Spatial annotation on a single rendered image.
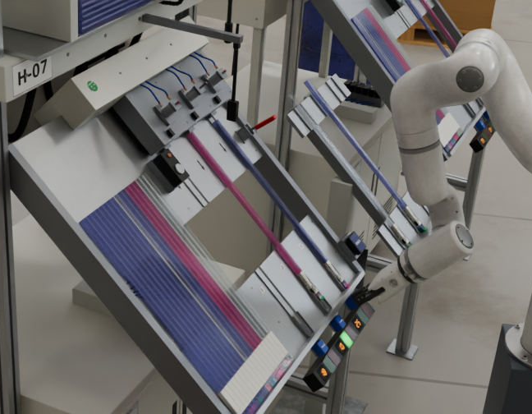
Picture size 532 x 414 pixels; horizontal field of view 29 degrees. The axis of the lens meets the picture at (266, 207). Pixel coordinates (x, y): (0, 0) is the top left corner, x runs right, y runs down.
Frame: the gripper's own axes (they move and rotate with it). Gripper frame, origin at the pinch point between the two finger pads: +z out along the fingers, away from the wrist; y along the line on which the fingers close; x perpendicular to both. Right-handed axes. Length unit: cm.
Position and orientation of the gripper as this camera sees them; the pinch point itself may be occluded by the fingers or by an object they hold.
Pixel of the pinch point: (361, 296)
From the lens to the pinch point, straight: 247.3
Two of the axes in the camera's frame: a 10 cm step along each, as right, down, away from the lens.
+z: -6.7, 4.7, 5.8
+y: 4.1, -4.1, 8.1
